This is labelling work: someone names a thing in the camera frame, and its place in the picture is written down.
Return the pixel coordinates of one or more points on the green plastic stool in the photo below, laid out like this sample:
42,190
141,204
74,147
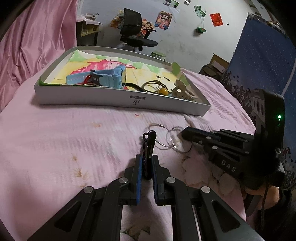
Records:
158,55

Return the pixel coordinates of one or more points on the blue kids smartwatch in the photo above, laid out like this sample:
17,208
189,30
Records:
111,78

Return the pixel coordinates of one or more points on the red paper wall decoration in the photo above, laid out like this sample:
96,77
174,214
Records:
216,19

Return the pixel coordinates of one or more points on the pink floral bedspread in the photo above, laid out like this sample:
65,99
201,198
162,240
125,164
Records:
49,153

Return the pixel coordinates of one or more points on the black wavy hair clip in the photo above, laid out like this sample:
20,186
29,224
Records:
149,140

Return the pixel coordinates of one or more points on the anime poster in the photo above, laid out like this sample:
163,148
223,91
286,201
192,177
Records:
163,20

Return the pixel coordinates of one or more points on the black office chair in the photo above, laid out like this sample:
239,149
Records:
132,25

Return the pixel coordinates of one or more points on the dark blue patterned curtain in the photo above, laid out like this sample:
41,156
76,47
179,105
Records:
265,59

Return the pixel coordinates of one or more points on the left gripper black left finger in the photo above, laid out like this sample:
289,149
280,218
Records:
138,173

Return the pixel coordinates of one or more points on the brown cord yellow bead tie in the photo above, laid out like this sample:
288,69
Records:
155,86

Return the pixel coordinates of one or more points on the white cardboard box tray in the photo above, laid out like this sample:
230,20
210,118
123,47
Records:
94,95

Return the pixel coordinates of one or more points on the cardboard box by wall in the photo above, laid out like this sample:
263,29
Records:
216,68

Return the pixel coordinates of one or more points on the thin silver bangle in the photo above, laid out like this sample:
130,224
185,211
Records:
162,139
176,142

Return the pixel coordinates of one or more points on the pink satin curtain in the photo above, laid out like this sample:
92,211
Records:
38,36

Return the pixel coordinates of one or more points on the cartoon cushion on chair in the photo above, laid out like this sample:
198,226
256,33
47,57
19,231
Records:
147,26

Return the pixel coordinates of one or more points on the colourful bear drawing paper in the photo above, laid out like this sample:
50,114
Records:
137,73

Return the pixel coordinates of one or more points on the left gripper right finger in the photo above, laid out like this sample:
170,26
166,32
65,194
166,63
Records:
158,181

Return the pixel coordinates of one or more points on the dark wooden desk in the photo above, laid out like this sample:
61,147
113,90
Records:
87,31

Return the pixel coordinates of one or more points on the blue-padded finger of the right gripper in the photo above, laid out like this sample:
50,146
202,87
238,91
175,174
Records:
204,138

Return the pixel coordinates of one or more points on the person's right hand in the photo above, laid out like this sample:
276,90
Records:
272,197

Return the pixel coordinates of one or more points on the green hanging wall ornament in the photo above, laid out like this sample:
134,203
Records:
200,30

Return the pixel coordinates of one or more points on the beige claw hair clip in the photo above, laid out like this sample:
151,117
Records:
182,92

